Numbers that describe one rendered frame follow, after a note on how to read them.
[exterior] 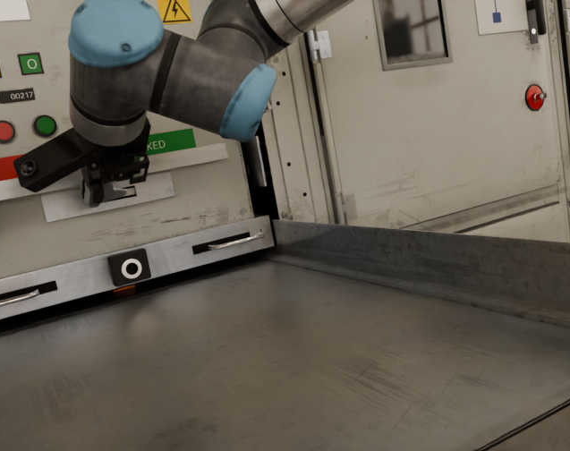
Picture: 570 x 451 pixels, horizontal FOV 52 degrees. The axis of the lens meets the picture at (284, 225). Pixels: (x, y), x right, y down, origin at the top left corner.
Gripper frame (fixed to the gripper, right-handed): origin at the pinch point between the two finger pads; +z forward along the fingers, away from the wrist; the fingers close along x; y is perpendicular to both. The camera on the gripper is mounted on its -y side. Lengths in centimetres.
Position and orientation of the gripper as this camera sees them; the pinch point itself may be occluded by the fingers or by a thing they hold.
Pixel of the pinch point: (86, 199)
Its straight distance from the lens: 93.2
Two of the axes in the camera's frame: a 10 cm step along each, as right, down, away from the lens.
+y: 8.7, -2.2, 4.4
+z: -3.1, 4.5, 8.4
